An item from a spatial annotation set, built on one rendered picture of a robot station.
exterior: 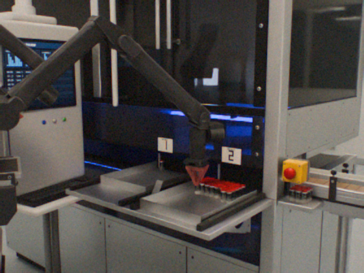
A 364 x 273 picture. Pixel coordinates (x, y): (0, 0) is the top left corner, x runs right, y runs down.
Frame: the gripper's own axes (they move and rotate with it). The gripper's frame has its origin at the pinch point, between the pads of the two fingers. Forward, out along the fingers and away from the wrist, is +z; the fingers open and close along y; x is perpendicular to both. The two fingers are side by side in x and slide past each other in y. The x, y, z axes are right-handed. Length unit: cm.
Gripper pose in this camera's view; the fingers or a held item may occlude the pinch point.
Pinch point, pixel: (197, 182)
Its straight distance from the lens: 145.1
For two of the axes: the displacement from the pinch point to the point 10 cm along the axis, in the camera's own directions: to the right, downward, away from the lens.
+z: 0.1, 9.8, 1.8
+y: 4.2, -1.6, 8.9
